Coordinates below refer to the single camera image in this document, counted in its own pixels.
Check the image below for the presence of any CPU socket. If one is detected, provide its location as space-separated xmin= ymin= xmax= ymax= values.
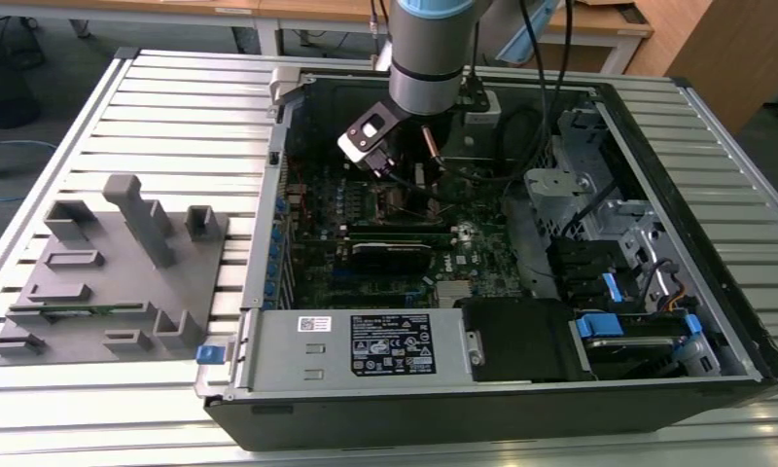
xmin=369 ymin=180 xmax=449 ymax=225

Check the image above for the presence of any green RAM stick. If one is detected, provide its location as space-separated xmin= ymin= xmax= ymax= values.
xmin=346 ymin=231 xmax=455 ymax=244
xmin=9 ymin=302 xmax=149 ymax=321

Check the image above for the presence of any black graphics card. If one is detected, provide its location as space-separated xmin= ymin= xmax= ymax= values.
xmin=347 ymin=240 xmax=434 ymax=277

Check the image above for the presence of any green motherboard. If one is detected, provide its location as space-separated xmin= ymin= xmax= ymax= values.
xmin=274 ymin=155 xmax=539 ymax=311

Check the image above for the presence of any grey case latch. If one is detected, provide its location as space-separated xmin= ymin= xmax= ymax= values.
xmin=266 ymin=66 xmax=307 ymax=106

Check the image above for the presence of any silver chipset heat sink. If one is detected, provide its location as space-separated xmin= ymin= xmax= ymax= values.
xmin=434 ymin=279 xmax=475 ymax=300

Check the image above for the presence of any wooden desk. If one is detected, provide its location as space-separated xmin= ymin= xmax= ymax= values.
xmin=258 ymin=0 xmax=655 ymax=75
xmin=0 ymin=0 xmax=279 ymax=55

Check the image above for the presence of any silver drive cage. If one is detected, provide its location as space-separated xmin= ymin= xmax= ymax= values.
xmin=522 ymin=94 xmax=731 ymax=317

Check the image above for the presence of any blue pull tab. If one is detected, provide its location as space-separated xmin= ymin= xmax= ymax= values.
xmin=599 ymin=270 xmax=626 ymax=302

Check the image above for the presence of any blue disk carrier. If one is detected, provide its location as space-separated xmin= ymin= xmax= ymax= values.
xmin=570 ymin=312 xmax=703 ymax=341

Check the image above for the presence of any silver power supply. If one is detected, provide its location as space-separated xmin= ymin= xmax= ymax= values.
xmin=229 ymin=308 xmax=479 ymax=391

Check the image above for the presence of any grey parts rack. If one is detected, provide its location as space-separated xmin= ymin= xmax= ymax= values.
xmin=0 ymin=173 xmax=233 ymax=369

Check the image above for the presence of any blue case latch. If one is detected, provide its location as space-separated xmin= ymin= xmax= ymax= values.
xmin=193 ymin=343 xmax=225 ymax=366

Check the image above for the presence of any black hard disk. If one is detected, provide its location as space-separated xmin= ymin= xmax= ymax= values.
xmin=582 ymin=335 xmax=683 ymax=382

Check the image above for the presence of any wooden cabinet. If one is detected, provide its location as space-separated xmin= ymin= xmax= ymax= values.
xmin=634 ymin=0 xmax=778 ymax=133

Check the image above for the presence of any black PC case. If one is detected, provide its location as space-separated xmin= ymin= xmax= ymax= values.
xmin=193 ymin=65 xmax=778 ymax=453

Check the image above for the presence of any black round bin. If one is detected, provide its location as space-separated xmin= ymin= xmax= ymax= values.
xmin=0 ymin=92 xmax=43 ymax=130

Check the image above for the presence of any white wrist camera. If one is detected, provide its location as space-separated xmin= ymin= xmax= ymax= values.
xmin=334 ymin=100 xmax=405 ymax=180

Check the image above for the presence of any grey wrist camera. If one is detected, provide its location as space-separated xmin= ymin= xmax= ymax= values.
xmin=461 ymin=90 xmax=502 ymax=131

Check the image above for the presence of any black case cable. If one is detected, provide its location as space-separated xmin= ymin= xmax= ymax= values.
xmin=494 ymin=104 xmax=554 ymax=164

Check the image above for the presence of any silver metal bracket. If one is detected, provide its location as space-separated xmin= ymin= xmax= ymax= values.
xmin=522 ymin=166 xmax=593 ymax=197

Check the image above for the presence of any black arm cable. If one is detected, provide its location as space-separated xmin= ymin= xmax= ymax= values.
xmin=378 ymin=0 xmax=571 ymax=203

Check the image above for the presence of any coloured wire bundle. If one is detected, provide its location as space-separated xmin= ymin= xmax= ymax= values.
xmin=657 ymin=289 xmax=693 ymax=312

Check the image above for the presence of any blue floor cable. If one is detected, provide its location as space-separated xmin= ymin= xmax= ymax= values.
xmin=0 ymin=138 xmax=59 ymax=203

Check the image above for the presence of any black wire basket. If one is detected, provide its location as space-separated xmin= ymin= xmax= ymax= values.
xmin=0 ymin=17 xmax=47 ymax=72

